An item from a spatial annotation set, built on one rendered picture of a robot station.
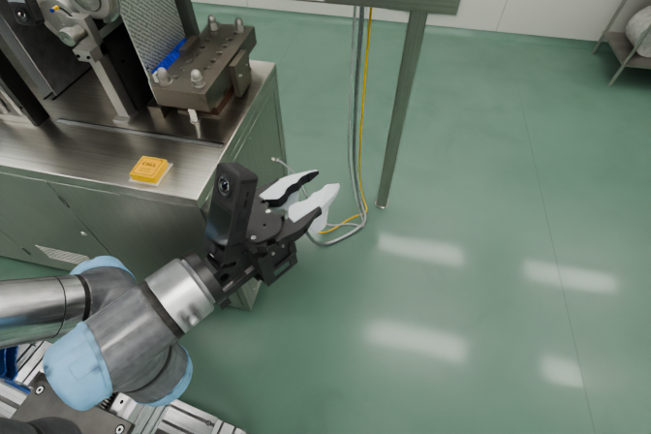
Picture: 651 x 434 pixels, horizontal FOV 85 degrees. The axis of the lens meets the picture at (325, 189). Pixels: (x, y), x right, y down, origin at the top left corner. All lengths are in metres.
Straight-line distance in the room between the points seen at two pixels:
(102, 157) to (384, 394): 1.31
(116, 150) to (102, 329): 0.81
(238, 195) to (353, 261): 1.48
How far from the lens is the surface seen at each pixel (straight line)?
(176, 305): 0.42
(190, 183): 1.00
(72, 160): 1.21
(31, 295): 0.53
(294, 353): 1.67
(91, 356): 0.43
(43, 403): 0.96
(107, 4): 1.10
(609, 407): 1.96
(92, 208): 1.34
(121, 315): 0.43
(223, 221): 0.41
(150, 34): 1.21
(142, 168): 1.05
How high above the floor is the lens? 1.60
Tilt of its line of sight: 50 degrees down
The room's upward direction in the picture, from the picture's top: straight up
